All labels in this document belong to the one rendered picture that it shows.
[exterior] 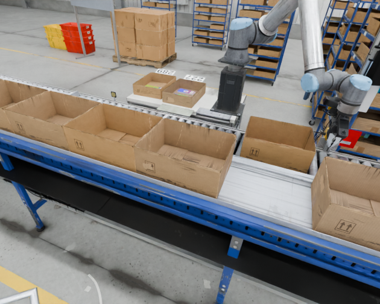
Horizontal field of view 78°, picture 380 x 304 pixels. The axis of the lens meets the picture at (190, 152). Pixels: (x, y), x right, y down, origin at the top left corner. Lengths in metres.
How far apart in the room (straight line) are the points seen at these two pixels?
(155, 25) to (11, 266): 4.68
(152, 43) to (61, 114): 4.10
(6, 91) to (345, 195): 2.09
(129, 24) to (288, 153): 4.94
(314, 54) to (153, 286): 1.64
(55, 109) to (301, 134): 1.60
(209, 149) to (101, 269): 1.16
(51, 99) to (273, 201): 1.42
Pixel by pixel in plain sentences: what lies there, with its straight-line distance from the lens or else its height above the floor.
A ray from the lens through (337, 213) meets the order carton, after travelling 0.97.
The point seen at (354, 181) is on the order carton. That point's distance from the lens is 1.25.
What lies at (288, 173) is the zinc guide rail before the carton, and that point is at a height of 0.89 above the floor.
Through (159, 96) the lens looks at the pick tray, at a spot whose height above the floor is 0.78.
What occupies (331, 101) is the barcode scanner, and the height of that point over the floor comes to 1.08.
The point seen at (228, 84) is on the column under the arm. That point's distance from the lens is 1.94.
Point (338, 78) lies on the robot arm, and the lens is 1.39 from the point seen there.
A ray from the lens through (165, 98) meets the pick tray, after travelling 2.10.
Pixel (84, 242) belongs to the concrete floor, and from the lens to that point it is 2.06.
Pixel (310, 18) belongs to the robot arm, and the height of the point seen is 1.52.
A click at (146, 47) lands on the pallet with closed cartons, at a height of 0.41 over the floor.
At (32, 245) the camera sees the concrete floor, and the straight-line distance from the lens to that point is 2.19.
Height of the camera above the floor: 1.63
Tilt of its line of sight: 36 degrees down
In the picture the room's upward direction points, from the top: 3 degrees clockwise
